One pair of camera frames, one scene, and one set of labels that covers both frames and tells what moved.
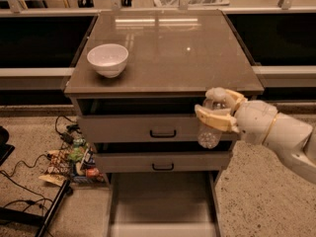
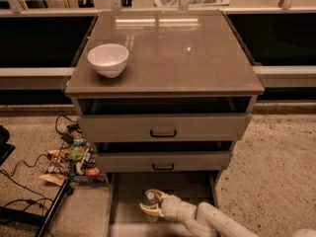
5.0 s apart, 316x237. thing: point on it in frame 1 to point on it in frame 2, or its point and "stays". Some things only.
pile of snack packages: x=75 y=163 stays
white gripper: x=255 y=119 to x=171 y=206
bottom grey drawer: x=163 y=204 stays
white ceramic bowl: x=108 y=59 stays
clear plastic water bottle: x=209 y=137 to x=151 y=200
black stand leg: x=9 y=214 stays
